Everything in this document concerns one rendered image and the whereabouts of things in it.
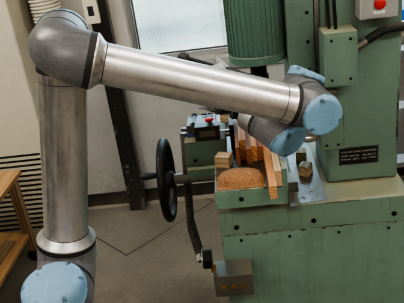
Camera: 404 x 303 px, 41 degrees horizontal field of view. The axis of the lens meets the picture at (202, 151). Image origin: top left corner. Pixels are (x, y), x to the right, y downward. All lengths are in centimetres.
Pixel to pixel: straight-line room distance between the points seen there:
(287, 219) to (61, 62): 90
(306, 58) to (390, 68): 24
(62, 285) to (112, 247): 176
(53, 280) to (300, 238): 78
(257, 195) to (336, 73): 40
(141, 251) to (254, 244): 132
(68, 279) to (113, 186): 208
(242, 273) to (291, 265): 18
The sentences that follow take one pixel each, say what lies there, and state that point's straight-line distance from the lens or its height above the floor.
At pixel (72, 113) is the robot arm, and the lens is 127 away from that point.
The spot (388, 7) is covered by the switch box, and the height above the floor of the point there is 135.
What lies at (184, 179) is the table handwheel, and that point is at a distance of 185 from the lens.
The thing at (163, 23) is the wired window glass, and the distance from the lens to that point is 305.
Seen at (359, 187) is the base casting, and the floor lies 80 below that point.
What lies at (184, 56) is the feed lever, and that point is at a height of 127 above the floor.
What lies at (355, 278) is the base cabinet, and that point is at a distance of 186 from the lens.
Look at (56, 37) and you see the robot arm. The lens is 111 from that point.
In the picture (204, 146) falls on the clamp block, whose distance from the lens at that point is 176.
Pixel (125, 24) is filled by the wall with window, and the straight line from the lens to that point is 300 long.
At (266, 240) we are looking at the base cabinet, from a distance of 173.
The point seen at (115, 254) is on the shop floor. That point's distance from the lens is 300.
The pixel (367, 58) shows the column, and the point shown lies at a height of 119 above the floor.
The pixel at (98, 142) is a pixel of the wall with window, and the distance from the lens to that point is 325.
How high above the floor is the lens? 168
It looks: 25 degrees down
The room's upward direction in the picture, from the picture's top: 8 degrees counter-clockwise
